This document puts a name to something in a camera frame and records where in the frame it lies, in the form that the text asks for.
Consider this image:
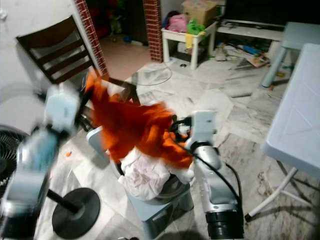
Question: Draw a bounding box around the orange shirt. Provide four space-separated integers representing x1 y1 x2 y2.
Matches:
84 70 195 170

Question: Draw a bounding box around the white garment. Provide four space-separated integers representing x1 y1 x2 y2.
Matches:
119 147 196 202

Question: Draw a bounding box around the small white table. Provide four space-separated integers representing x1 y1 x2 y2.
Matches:
161 21 218 71

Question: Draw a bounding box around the dark wooden chair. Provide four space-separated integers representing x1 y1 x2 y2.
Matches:
16 15 106 101

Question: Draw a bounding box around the pale blue laundry bin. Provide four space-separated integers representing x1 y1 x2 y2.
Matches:
86 127 195 240

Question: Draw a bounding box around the green toy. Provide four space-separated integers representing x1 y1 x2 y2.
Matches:
186 19 207 36

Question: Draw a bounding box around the colourful picture book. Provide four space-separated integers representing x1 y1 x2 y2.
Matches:
247 50 272 68

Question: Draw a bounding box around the pink bag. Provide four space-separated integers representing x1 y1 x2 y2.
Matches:
167 14 190 33

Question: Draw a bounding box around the white plastic folding table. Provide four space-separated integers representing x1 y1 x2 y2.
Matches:
245 42 320 222

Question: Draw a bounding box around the low white shelf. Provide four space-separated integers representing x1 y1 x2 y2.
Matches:
216 19 286 42

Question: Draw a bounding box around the brown cardboard box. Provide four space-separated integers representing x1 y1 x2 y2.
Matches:
181 0 218 26

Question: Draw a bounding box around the pale blue plastic table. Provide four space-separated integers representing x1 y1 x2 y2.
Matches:
261 21 320 88

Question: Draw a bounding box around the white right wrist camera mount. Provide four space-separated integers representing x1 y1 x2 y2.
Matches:
190 110 217 148

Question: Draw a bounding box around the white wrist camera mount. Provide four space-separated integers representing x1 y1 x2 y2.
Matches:
190 110 217 148
44 82 83 133

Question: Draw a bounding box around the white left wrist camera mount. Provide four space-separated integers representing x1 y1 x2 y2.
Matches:
44 82 83 133

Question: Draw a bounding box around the black pedestal fan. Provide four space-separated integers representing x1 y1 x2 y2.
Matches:
0 125 102 240

